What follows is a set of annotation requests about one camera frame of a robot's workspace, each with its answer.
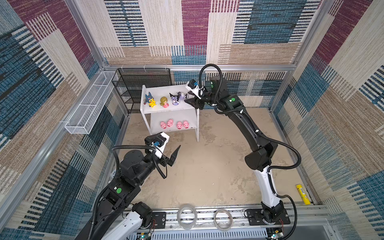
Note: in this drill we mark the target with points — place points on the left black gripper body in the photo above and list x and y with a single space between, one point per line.
163 161

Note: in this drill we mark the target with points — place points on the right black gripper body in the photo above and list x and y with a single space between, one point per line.
200 103

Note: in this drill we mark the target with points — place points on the black purple bat toy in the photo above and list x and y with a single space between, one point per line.
175 99

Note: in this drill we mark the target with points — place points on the pink pig toy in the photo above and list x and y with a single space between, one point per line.
186 124
170 122
179 125
163 125

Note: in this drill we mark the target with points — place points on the olive green figure toy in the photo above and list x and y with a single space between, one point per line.
164 102

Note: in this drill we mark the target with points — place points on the yellow blue pokemon toy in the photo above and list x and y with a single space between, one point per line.
149 100

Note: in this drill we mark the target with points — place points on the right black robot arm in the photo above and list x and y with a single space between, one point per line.
263 148

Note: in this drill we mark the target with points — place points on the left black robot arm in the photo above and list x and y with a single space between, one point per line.
131 173

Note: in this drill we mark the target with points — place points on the white two-tier shelf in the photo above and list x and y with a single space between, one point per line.
180 113

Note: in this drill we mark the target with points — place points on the clear tape roll left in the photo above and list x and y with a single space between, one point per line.
187 216

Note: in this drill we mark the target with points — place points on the clear tape roll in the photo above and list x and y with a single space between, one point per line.
223 220
187 216

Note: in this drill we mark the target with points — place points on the clear tape roll right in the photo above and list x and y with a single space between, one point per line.
223 220

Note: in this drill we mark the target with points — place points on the yellow glue tube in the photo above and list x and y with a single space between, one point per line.
303 195

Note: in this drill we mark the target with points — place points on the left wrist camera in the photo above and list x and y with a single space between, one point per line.
159 142

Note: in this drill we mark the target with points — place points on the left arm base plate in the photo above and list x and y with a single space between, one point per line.
156 220

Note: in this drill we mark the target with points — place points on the black wire mesh rack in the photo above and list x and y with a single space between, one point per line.
129 82

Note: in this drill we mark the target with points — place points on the white wire mesh basket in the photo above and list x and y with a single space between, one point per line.
87 112

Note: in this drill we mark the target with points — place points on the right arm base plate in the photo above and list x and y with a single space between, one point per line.
256 218

